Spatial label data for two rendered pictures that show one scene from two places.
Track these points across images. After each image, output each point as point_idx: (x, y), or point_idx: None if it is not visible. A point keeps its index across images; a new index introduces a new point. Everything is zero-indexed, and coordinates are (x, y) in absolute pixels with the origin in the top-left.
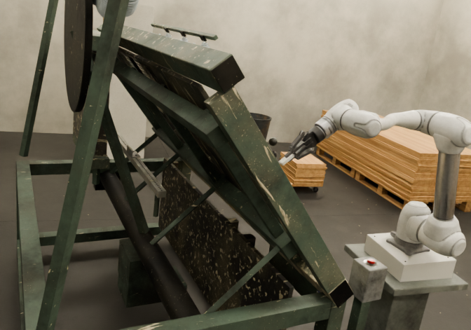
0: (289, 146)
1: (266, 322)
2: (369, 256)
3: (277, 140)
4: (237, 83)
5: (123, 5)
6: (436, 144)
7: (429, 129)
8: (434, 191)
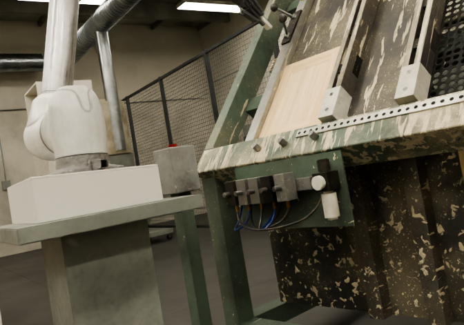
0: (262, 9)
1: None
2: (173, 147)
3: (270, 6)
4: None
5: None
6: None
7: None
8: (74, 58)
